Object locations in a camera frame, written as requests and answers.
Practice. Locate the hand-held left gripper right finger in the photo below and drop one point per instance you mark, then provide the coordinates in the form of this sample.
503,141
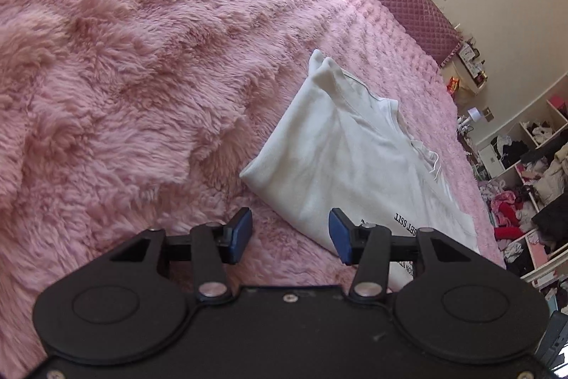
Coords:
339,237

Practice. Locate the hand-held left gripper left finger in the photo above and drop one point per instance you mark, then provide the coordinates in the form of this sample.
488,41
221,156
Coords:
240,234

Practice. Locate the white printed sweatshirt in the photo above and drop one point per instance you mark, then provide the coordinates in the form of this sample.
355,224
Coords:
346,148

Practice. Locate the red clothes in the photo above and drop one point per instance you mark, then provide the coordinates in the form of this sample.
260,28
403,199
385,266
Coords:
508,223

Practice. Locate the white open shelf unit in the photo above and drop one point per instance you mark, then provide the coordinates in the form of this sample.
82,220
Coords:
543,268

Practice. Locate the black hanging coat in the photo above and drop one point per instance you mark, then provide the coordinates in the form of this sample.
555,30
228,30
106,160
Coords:
552,221

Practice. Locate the white hanging coat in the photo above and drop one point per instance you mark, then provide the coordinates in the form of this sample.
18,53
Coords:
554,177

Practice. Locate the small white table lamp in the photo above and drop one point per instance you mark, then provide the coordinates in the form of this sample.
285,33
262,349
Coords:
471,116

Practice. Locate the red snack bag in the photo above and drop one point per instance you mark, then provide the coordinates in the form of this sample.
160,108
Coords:
453,85

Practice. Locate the pink fuzzy blanket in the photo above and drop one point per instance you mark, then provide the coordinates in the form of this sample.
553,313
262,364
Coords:
111,72

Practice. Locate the cream bedside cabinet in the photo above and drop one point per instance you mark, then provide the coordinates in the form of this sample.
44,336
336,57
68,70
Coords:
471,66

